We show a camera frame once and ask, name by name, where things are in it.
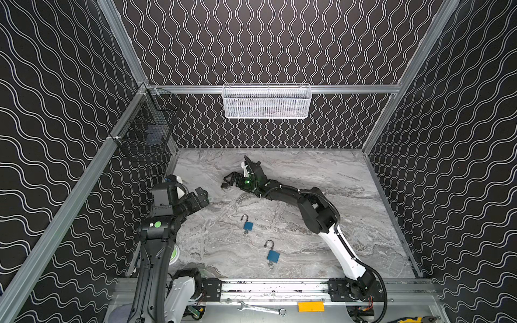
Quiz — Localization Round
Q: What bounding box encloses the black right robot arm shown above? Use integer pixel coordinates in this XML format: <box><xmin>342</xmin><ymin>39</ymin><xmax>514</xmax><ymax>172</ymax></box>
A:
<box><xmin>221</xmin><ymin>156</ymin><xmax>386</xmax><ymax>301</ymax></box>

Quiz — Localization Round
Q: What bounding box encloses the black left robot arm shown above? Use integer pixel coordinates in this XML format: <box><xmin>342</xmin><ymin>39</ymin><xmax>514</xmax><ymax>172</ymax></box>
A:
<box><xmin>127</xmin><ymin>175</ymin><xmax>209</xmax><ymax>322</ymax></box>

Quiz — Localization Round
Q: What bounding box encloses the blue padlock left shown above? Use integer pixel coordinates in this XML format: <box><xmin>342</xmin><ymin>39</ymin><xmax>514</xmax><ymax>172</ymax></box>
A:
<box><xmin>241</xmin><ymin>214</ymin><xmax>254</xmax><ymax>236</ymax></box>

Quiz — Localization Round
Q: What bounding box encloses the green push button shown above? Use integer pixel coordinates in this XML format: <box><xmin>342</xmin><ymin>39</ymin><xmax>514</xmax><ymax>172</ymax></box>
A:
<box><xmin>169</xmin><ymin>245</ymin><xmax>180</xmax><ymax>266</ymax></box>

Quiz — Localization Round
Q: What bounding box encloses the blue padlock front large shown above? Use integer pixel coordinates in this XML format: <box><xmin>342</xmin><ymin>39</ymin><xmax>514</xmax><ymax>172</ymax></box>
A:
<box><xmin>264</xmin><ymin>240</ymin><xmax>280</xmax><ymax>268</ymax></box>

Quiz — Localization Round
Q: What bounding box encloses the aluminium back crossbar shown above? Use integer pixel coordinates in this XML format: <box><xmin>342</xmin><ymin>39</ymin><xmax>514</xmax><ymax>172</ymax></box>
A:
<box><xmin>149</xmin><ymin>83</ymin><xmax>401</xmax><ymax>95</ymax></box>

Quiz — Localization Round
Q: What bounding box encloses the grey cloth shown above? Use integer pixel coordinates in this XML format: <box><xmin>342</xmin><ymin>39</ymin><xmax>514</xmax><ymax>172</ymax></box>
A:
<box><xmin>106</xmin><ymin>304</ymin><xmax>131</xmax><ymax>323</ymax></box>

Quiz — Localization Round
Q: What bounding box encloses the silver combination wrench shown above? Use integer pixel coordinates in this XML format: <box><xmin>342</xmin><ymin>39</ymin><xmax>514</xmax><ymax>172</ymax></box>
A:
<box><xmin>238</xmin><ymin>301</ymin><xmax>287</xmax><ymax>317</ymax></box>

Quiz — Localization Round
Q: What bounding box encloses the yellow block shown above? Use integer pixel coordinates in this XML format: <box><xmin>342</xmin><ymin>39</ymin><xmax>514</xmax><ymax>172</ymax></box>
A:
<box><xmin>298</xmin><ymin>301</ymin><xmax>325</xmax><ymax>313</ymax></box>

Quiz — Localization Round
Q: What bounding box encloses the aluminium left side bar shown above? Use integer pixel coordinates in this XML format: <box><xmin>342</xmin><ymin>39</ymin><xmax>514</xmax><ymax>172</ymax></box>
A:
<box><xmin>1</xmin><ymin>83</ymin><xmax>147</xmax><ymax>322</ymax></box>

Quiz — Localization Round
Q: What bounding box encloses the yellow black tool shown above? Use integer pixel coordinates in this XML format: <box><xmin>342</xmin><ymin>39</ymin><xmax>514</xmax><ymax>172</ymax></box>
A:
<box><xmin>389</xmin><ymin>316</ymin><xmax>438</xmax><ymax>323</ymax></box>

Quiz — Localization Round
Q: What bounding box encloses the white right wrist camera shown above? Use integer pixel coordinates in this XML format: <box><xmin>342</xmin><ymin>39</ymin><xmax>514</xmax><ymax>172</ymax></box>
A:
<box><xmin>241</xmin><ymin>161</ymin><xmax>250</xmax><ymax>178</ymax></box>

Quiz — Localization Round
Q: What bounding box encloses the white wire mesh basket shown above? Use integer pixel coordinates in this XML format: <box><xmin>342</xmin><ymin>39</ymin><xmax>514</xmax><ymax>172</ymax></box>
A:
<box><xmin>222</xmin><ymin>90</ymin><xmax>312</xmax><ymax>119</ymax></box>

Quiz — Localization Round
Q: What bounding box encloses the black wire mesh basket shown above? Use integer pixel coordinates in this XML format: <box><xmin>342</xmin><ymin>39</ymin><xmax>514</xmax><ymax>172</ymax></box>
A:
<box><xmin>114</xmin><ymin>86</ymin><xmax>184</xmax><ymax>163</ymax></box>

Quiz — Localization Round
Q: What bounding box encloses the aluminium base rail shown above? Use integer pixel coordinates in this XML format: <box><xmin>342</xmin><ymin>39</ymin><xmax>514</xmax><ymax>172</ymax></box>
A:
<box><xmin>114</xmin><ymin>277</ymin><xmax>439</xmax><ymax>306</ymax></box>

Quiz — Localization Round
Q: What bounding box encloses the aluminium corner frame post left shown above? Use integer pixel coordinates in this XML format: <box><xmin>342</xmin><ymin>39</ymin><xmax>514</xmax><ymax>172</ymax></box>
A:
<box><xmin>98</xmin><ymin>0</ymin><xmax>149</xmax><ymax>84</ymax></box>

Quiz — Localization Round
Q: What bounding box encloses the aluminium corner frame post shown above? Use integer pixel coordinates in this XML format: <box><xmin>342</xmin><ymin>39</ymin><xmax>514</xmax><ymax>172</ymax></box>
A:
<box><xmin>362</xmin><ymin>0</ymin><xmax>460</xmax><ymax>157</ymax></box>
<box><xmin>98</xmin><ymin>0</ymin><xmax>149</xmax><ymax>84</ymax></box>

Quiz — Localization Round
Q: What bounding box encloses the aluminium corner frame post right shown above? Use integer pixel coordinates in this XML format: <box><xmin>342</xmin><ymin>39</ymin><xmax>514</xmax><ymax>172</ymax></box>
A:
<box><xmin>362</xmin><ymin>0</ymin><xmax>460</xmax><ymax>157</ymax></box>

